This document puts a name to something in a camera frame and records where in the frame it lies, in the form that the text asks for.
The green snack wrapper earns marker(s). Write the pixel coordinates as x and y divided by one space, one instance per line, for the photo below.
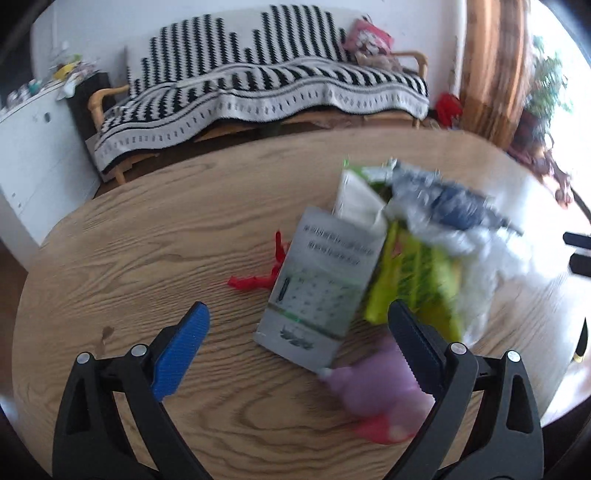
424 277

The green potted plant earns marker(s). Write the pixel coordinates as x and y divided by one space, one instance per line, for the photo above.
532 139

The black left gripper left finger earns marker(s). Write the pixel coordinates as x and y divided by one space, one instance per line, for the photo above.
112 423

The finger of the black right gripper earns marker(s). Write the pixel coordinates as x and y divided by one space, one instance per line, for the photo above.
580 265
577 240

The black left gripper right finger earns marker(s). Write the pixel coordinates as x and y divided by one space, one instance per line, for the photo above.
485 422

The black trash bin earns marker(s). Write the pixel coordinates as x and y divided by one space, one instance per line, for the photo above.
582 345

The pink plush doll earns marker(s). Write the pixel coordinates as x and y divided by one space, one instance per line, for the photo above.
371 46

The white tissue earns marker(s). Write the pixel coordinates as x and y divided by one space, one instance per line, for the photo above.
486 259

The pink plastic wrapper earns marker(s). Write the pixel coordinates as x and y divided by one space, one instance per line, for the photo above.
382 393

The red bag on floor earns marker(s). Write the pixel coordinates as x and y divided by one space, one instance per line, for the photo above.
449 110

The white cabinet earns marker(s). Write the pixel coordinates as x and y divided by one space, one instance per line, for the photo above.
46 171

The blue white wrapper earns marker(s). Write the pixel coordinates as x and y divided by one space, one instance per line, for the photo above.
425 198

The grey white paper box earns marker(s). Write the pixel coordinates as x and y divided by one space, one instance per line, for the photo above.
319 289

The black white striped sofa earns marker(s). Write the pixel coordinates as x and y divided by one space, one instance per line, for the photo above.
255 66

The brown orange curtain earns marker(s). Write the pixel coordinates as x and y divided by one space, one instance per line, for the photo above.
497 69

